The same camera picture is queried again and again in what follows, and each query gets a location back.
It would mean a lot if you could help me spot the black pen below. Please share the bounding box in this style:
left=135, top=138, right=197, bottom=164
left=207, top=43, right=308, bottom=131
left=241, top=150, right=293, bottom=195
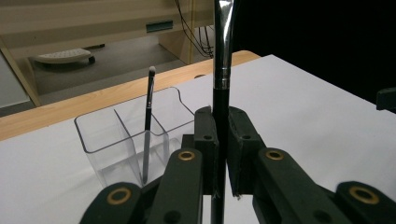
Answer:
left=210, top=0, right=235, bottom=224

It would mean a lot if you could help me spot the clear plastic divided organizer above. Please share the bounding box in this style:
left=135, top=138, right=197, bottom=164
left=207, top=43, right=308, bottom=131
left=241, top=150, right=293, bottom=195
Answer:
left=73, top=86, right=201, bottom=189

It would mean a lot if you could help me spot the light wooden desk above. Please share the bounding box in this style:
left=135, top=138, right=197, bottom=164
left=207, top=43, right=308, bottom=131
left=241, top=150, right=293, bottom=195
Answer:
left=0, top=0, right=217, bottom=107

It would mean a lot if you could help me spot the white table cover sheet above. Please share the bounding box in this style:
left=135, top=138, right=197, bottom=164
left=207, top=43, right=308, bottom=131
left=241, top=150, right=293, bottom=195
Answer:
left=0, top=53, right=396, bottom=224

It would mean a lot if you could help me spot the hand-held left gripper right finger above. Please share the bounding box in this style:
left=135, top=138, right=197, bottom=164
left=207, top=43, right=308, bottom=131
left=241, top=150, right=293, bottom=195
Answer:
left=226, top=105, right=267, bottom=199

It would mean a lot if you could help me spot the bundle of hanging cables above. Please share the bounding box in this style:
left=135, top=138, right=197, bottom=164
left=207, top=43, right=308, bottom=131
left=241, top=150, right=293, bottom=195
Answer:
left=174, top=0, right=216, bottom=59

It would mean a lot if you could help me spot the black curtain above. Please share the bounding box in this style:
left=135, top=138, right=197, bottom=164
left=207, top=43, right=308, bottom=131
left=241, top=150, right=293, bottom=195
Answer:
left=232, top=0, right=396, bottom=105

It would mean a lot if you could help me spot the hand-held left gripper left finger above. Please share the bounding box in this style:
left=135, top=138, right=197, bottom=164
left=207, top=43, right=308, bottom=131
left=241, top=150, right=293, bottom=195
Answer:
left=181, top=105, right=220, bottom=196

